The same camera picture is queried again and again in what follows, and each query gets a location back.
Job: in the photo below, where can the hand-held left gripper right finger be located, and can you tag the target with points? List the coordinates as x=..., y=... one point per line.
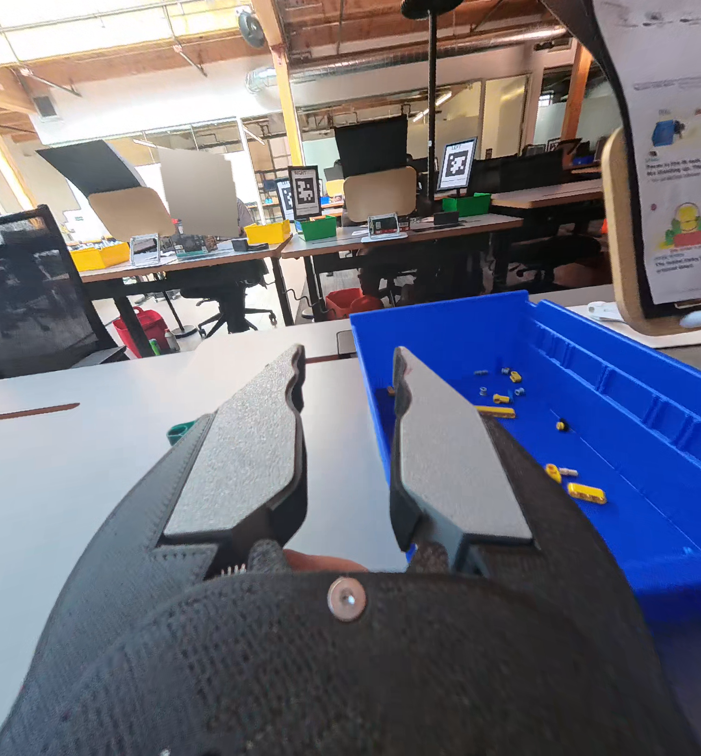
x=457, y=472

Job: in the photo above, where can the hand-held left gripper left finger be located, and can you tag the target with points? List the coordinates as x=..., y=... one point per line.
x=238, y=472

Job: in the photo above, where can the blue plastic bin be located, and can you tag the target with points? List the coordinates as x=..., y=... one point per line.
x=622, y=425

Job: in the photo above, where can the scattered small lego pieces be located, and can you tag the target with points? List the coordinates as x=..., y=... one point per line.
x=587, y=491

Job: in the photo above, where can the person's left hand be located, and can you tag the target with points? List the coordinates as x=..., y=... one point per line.
x=321, y=562

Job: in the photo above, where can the small green round object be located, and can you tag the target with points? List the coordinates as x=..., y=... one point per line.
x=178, y=433

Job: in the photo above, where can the red plastic bin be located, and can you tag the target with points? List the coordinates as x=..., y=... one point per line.
x=147, y=328
x=344, y=301

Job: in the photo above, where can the white desk with black legs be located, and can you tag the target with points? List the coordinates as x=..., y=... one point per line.
x=551, y=195
x=209, y=260
x=445, y=227

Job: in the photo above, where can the small white object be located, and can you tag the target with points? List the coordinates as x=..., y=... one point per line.
x=604, y=311

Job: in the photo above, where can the clear acrylic sign holder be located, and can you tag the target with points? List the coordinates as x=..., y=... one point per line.
x=385, y=225
x=145, y=250

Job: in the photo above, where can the yellow plastic bin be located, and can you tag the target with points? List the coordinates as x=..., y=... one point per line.
x=96, y=257
x=266, y=231

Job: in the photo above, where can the green plastic bin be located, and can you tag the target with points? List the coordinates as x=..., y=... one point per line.
x=318, y=228
x=466, y=205

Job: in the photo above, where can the wooden board with rounded corners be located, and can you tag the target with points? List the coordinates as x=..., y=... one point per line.
x=129, y=212
x=380, y=195

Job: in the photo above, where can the black mesh office chair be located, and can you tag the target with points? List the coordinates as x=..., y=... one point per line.
x=25, y=283

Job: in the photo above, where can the wooden board stand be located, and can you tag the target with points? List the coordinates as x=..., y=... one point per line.
x=619, y=236

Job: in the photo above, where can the standing sign with square tag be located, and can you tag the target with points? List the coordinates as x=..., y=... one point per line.
x=304, y=192

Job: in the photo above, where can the monitor with square tag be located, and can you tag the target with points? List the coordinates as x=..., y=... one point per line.
x=458, y=164

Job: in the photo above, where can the black curved backdrop sheet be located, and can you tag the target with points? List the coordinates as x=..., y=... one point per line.
x=90, y=168

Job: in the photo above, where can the printed instruction sheet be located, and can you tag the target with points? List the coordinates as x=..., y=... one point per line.
x=681, y=177

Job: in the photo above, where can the black pole with round top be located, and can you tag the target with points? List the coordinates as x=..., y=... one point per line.
x=432, y=88

